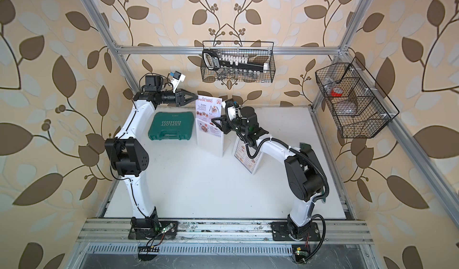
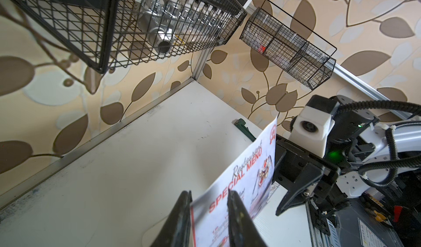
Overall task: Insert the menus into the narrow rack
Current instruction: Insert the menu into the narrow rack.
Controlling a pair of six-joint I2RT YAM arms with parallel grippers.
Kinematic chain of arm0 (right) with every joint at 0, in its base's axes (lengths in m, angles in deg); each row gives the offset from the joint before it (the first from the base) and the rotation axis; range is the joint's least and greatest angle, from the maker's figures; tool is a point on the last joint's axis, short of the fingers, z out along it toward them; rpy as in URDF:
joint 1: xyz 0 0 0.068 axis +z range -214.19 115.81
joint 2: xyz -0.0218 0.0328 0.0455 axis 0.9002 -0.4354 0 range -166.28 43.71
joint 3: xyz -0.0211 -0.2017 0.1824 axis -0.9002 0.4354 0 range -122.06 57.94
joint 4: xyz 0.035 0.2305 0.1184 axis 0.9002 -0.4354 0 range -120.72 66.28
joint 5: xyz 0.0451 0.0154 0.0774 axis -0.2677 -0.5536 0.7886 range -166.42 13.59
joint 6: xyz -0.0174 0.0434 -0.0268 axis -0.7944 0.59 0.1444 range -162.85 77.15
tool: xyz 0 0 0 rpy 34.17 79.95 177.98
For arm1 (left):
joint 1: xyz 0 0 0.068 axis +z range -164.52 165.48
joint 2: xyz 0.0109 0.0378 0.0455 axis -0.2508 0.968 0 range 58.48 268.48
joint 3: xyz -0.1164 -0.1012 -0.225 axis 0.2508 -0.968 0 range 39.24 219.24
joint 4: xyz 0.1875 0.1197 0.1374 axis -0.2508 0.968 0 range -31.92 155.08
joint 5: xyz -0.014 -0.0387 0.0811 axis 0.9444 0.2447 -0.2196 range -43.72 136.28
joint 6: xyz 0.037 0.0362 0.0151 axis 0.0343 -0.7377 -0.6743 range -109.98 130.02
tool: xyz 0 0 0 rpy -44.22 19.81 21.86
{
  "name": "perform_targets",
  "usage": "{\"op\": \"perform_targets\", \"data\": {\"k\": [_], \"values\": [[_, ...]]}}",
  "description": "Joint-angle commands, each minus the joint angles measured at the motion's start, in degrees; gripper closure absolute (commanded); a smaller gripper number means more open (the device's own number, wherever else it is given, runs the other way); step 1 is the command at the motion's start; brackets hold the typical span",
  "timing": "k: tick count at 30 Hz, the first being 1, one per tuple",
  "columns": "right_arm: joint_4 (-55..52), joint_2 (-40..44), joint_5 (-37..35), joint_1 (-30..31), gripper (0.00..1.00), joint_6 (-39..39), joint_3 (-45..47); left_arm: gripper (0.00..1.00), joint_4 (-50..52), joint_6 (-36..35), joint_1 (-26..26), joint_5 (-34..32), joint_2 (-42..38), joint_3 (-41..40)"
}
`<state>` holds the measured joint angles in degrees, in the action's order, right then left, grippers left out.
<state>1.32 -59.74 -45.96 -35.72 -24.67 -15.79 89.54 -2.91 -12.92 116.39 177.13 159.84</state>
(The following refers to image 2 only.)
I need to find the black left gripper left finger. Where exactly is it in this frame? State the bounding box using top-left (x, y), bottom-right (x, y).
top-left (151, 191), bottom-right (193, 247)

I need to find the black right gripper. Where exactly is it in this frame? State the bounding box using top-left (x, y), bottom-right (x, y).
top-left (274, 136), bottom-right (340, 216)

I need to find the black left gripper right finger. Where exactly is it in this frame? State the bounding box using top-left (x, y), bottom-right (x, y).
top-left (227, 190), bottom-right (266, 247)

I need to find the pink special menu sheet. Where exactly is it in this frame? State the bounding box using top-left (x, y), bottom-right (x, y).
top-left (190, 120), bottom-right (277, 247)

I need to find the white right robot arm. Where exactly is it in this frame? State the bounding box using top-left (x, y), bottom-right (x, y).
top-left (273, 95), bottom-right (421, 215)

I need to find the green T-shaped tool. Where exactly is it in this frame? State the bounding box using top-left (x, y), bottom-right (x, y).
top-left (234, 118), bottom-right (256, 142)

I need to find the red object in basket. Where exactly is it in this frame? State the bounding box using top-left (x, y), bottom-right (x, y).
top-left (258, 45), bottom-right (266, 54)

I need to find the black corrugated cable conduit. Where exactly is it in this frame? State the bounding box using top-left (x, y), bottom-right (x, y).
top-left (335, 100), bottom-right (421, 188)

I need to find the black wire basket right wall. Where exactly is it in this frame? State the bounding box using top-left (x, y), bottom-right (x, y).
top-left (240, 0), bottom-right (337, 90)

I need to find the black wire basket wall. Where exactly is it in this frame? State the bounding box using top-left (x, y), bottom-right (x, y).
top-left (240, 0), bottom-right (337, 90)
top-left (11, 0), bottom-right (252, 74)

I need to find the black wire basket back wall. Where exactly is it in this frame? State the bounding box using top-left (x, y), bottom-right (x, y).
top-left (11, 0), bottom-right (252, 74)

